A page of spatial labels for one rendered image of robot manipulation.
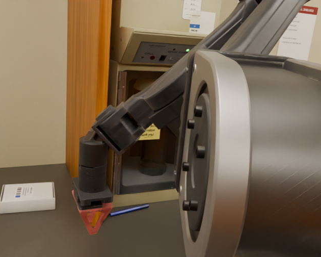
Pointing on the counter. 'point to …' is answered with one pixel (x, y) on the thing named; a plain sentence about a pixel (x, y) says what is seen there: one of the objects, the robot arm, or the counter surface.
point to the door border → (114, 152)
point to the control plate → (154, 48)
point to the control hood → (125, 45)
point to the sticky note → (151, 133)
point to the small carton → (202, 22)
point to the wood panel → (85, 73)
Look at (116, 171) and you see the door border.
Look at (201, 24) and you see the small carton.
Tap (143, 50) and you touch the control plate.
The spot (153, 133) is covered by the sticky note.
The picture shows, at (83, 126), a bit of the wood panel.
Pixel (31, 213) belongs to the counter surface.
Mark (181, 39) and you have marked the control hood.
